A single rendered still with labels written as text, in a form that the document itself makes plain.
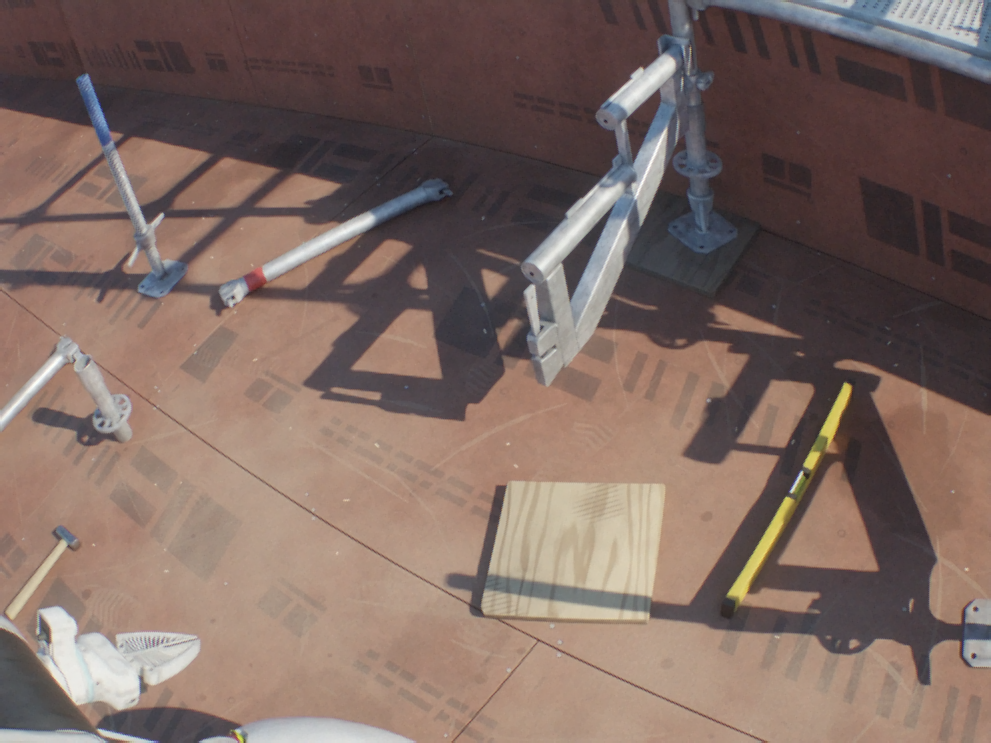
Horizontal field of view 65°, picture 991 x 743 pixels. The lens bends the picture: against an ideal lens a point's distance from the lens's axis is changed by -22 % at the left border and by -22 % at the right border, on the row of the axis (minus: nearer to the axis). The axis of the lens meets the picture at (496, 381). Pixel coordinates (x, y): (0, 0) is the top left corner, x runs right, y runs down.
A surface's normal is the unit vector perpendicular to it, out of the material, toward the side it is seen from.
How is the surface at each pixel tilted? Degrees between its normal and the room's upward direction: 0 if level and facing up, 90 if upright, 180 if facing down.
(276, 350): 0
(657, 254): 0
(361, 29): 90
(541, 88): 90
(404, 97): 90
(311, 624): 0
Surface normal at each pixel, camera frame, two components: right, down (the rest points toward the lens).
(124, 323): -0.17, -0.68
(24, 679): 0.39, -0.92
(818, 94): -0.58, 0.65
